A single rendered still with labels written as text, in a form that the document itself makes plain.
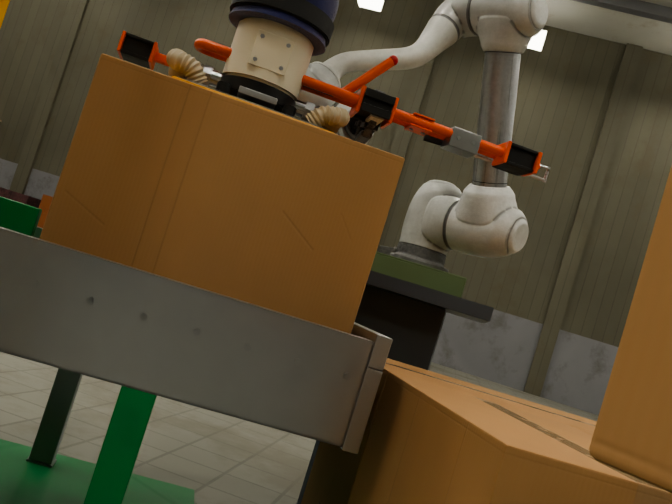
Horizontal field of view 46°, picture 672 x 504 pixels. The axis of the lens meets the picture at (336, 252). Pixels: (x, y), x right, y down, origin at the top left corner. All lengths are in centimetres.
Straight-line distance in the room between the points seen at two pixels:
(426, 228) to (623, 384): 205
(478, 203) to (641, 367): 195
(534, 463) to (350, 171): 73
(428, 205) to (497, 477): 149
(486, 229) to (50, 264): 130
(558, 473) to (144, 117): 95
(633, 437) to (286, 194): 121
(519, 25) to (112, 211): 125
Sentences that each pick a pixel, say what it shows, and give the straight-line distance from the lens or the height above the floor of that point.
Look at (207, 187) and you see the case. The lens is 149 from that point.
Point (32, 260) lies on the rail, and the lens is 137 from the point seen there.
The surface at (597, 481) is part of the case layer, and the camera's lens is 105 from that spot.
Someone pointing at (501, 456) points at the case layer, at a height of 53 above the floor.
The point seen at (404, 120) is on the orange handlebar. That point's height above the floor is 106.
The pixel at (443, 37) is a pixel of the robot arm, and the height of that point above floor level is 143.
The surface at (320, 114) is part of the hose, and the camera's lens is 162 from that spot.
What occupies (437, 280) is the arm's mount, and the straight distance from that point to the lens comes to 229.
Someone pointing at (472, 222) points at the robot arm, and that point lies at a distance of 228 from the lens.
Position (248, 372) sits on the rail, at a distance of 136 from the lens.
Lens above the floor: 65
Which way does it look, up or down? 3 degrees up
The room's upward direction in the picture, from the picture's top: 17 degrees clockwise
